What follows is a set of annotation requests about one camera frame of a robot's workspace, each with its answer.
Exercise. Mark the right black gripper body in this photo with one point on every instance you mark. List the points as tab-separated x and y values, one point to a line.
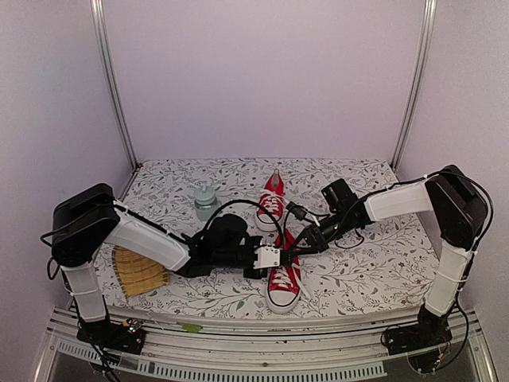
322	243

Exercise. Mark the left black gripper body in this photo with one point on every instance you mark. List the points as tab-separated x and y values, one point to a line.
263	273

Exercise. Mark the red sneaker with laces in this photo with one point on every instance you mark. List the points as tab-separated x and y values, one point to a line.
272	204

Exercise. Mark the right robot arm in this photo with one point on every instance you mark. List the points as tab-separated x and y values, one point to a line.
456	213

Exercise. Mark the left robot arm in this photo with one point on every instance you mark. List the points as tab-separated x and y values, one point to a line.
82	224

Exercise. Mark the floral patterned table mat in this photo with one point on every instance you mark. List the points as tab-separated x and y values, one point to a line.
386	266

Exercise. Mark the green tape piece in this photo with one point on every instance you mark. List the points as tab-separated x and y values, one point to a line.
190	327

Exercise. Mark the woven bamboo basket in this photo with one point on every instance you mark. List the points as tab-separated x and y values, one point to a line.
137	274

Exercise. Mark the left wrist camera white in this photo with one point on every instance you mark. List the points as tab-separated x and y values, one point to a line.
268	257

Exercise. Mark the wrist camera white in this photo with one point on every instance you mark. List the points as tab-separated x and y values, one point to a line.
301	213
268	257

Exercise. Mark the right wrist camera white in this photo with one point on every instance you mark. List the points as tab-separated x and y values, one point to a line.
301	213

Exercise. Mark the front aluminium rail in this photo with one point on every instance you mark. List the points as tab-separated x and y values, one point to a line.
297	349

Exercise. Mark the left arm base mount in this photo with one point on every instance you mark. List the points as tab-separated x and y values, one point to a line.
124	337

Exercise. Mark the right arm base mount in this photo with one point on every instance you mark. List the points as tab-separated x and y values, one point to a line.
427	332

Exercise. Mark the right aluminium frame post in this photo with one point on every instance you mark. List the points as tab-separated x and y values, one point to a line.
424	43

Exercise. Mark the aluminium frame post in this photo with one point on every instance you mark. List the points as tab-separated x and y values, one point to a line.
100	28
424	43

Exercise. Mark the left aluminium frame post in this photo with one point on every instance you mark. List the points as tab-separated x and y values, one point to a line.
100	28

